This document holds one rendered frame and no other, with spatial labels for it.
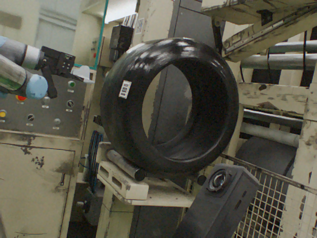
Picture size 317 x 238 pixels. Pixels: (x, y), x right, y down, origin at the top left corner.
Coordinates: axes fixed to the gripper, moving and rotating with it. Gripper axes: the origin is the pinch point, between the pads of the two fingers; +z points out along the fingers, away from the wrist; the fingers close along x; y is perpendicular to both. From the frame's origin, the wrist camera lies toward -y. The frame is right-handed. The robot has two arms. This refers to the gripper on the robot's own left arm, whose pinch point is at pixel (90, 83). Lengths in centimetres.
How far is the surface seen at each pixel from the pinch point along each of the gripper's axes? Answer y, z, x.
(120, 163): -27.5, 23.2, 6.2
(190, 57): 20.4, 30.3, -11.5
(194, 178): -24, 51, -8
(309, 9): 50, 61, -30
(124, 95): -0.7, 10.0, -10.7
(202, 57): 22.0, 35.1, -11.4
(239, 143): -6, 113, 45
